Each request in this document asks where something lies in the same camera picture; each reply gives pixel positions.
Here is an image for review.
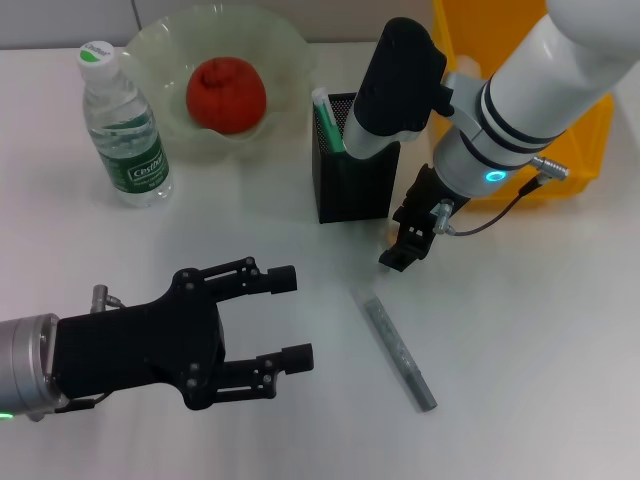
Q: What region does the mint green pen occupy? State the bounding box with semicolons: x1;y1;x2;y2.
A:
312;87;347;154

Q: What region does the pale green glass fruit plate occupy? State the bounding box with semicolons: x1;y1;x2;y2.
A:
119;4;317;164

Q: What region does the right gripper cable with plugs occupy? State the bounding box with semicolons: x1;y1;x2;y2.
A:
432;156;571;236

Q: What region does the yellow plastic storage bin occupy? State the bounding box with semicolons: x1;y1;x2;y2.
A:
432;0;615;201

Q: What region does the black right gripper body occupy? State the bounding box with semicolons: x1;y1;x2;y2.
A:
393;163;470;256

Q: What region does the left gripper cable with plugs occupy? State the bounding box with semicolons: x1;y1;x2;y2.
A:
54;283;129;415

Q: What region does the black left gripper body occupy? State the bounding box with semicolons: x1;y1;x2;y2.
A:
52;268;229;411

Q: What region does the gripper cable with plugs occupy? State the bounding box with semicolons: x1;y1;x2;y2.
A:
432;156;571;236
54;283;129;415

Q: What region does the clear green-label water bottle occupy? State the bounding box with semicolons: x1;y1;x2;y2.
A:
77;39;175;209

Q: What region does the gray marker pen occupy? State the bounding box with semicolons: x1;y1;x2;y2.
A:
352;283;439;414

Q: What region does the black mesh pen holder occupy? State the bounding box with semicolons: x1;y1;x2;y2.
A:
312;92;403;225

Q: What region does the red tomato-like fruit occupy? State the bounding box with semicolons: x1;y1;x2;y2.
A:
185;56;268;135

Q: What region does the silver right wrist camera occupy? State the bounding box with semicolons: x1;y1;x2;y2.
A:
342;17;454;161

